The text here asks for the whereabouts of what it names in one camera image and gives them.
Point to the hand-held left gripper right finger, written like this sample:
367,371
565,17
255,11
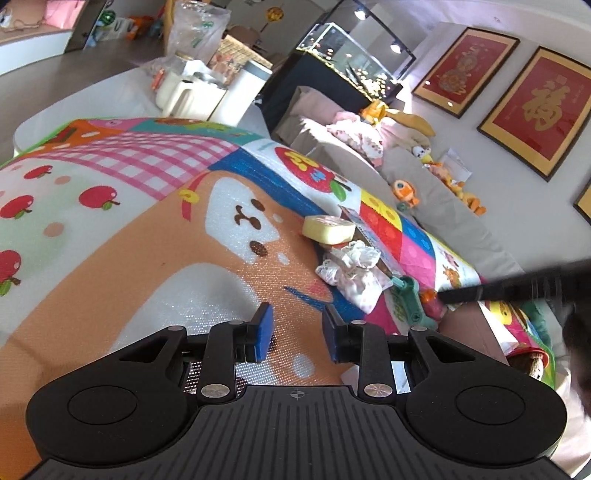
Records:
329,331

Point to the small orange pink toy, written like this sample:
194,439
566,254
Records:
431,300

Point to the white low table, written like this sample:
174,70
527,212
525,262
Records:
111,92

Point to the red framed picture gold character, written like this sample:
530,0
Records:
545,106

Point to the pink cloth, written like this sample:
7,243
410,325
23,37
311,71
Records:
64,14

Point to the dark framed picture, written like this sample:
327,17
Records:
585,198

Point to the yellow sponge block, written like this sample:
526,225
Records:
328,228

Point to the white tv cabinet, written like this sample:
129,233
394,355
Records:
32,44

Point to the white lace baby garment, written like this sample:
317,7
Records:
353,272

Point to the tall white thermos bottle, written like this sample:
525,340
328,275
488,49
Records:
242,90

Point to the patterned woven box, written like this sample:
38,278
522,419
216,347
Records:
233,53

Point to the clear plastic bag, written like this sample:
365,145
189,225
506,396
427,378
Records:
196,30

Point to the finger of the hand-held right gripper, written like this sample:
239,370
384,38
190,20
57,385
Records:
508,286

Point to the beige sofa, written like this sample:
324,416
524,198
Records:
438,226

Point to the cream white pitcher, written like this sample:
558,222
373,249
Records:
184,97

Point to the row of small orange toys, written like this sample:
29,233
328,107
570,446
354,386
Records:
461,189

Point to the black aquarium cabinet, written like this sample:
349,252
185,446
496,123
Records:
300,87

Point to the orange fish plush toy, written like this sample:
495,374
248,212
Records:
405,191

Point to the pink baby clothes pile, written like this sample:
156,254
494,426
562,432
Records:
355,134

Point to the red framed picture gourd motif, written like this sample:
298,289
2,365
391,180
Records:
464,69

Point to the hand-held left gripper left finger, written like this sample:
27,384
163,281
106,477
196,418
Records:
265,331

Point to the green plastic toy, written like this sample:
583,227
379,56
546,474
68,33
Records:
408,300

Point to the colourful cartoon play mat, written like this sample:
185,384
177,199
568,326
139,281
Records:
138,258

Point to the glass aquarium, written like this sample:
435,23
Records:
355,55

